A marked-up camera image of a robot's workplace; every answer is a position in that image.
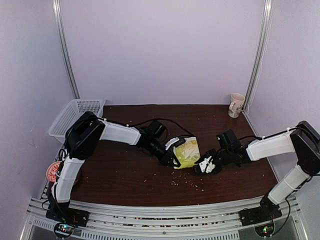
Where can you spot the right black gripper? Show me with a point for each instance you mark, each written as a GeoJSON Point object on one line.
{"type": "Point", "coordinates": [217, 170]}

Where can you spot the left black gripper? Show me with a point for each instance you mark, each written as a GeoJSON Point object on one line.
{"type": "Point", "coordinates": [165, 158]}

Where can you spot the yellow green patterned towel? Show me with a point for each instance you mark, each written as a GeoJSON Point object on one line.
{"type": "Point", "coordinates": [188, 153]}

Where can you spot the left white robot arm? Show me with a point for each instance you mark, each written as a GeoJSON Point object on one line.
{"type": "Point", "coordinates": [81, 140]}

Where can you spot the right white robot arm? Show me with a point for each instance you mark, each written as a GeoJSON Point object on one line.
{"type": "Point", "coordinates": [302, 140]}

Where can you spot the cream ceramic mug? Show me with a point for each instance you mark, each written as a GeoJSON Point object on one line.
{"type": "Point", "coordinates": [236, 104]}

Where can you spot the dark red floral bowl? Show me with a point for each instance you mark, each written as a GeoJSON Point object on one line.
{"type": "Point", "coordinates": [78, 176]}

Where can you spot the white plastic basket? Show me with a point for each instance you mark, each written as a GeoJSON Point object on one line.
{"type": "Point", "coordinates": [71, 113]}

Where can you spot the red white patterned bowl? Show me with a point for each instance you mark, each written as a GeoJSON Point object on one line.
{"type": "Point", "coordinates": [52, 170]}

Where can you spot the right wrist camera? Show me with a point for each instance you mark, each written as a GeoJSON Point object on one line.
{"type": "Point", "coordinates": [207, 165]}

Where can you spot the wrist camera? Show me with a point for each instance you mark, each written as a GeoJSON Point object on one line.
{"type": "Point", "coordinates": [174, 142]}
{"type": "Point", "coordinates": [207, 165]}

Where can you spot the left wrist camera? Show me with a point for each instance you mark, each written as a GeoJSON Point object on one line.
{"type": "Point", "coordinates": [174, 142]}

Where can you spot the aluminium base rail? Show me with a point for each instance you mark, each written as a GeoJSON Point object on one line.
{"type": "Point", "coordinates": [217, 221]}

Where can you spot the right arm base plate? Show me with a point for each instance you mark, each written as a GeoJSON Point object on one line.
{"type": "Point", "coordinates": [257, 215]}

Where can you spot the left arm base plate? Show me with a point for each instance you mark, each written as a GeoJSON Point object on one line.
{"type": "Point", "coordinates": [71, 216]}

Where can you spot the right aluminium frame post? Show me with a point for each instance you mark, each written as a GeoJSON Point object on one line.
{"type": "Point", "coordinates": [261, 47]}

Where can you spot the aluminium frame post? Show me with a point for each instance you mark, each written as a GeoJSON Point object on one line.
{"type": "Point", "coordinates": [261, 47]}
{"type": "Point", "coordinates": [63, 43]}

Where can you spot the left aluminium frame post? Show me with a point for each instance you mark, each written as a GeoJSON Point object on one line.
{"type": "Point", "coordinates": [63, 43]}

